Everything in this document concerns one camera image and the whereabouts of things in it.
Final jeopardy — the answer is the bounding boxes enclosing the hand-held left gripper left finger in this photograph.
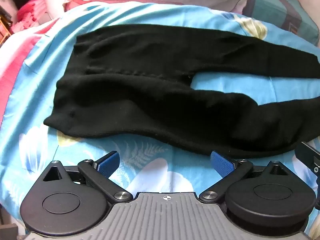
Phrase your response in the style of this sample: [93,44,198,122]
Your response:
[43,151,133,203]

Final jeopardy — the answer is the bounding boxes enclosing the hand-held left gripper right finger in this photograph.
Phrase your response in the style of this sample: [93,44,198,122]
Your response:
[199,151,288,203]

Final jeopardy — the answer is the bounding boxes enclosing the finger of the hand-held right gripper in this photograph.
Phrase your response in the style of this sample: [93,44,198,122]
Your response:
[294,141,320,178]

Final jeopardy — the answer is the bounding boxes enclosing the black pants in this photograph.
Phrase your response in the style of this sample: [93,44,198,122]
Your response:
[43,23,320,159]

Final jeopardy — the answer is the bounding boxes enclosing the teal striped pillow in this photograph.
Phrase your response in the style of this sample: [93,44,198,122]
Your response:
[244,0,317,46]

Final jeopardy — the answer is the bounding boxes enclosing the blue and pink floral blanket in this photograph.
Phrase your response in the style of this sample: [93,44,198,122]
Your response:
[0,1,320,230]

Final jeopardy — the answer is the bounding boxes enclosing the pink towel pile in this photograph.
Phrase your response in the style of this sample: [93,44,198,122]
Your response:
[14,0,49,33]

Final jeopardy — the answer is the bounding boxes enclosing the wooden shelf rack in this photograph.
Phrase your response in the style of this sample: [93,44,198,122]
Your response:
[0,4,14,47]

